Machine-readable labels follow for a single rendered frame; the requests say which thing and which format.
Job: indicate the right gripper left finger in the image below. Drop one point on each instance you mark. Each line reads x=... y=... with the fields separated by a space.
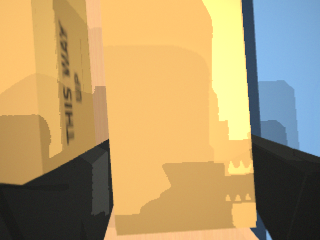
x=71 y=202

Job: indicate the tan cardboard box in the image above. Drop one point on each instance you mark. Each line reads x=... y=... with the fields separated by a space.
x=46 y=101
x=178 y=115

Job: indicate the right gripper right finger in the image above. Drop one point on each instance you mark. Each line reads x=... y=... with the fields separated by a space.
x=287 y=190

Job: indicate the blue raised platform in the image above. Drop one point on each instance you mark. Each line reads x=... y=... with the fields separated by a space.
x=282 y=53

